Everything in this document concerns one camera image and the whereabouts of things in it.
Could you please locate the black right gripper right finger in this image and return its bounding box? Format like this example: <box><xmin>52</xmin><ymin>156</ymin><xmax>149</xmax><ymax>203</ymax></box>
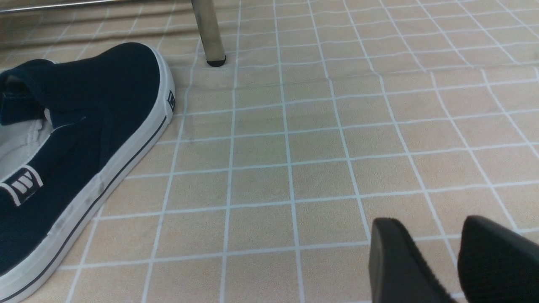
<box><xmin>457</xmin><ymin>215</ymin><xmax>539</xmax><ymax>303</ymax></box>

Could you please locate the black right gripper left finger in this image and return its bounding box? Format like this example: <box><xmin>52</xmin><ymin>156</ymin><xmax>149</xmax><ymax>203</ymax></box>
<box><xmin>369</xmin><ymin>218</ymin><xmax>455</xmax><ymax>303</ymax></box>

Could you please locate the stainless steel shoe rack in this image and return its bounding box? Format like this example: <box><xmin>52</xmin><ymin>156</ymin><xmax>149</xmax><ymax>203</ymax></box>
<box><xmin>1</xmin><ymin>0</ymin><xmax>227</xmax><ymax>67</ymax></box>

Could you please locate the checkered beige tablecloth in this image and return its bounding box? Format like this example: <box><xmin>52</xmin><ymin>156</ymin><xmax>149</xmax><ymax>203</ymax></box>
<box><xmin>1</xmin><ymin>0</ymin><xmax>539</xmax><ymax>303</ymax></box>

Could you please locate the navy slip-on shoe right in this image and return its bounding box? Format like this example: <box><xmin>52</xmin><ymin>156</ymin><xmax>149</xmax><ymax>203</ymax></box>
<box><xmin>0</xmin><ymin>42</ymin><xmax>176</xmax><ymax>303</ymax></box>

